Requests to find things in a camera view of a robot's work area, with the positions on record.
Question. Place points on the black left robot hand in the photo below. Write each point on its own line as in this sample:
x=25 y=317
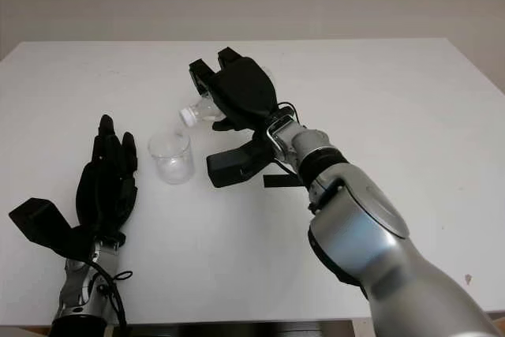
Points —
x=102 y=195

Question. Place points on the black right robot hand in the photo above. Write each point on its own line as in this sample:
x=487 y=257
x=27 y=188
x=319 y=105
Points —
x=244 y=92

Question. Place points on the clear plastic water bottle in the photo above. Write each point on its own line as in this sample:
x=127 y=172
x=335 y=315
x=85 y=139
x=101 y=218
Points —
x=201 y=110

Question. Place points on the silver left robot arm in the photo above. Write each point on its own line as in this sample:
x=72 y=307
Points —
x=77 y=289

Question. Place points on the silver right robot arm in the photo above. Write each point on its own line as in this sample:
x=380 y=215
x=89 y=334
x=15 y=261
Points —
x=363 y=234

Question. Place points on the clear glass cup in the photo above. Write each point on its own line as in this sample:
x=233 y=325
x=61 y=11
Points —
x=171 y=163

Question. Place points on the black tape strip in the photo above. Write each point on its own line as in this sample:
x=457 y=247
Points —
x=282 y=181

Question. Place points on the dark robot torso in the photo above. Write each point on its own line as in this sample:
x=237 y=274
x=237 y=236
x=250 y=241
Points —
x=244 y=331

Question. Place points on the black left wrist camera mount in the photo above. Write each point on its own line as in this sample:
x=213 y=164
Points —
x=39 y=218

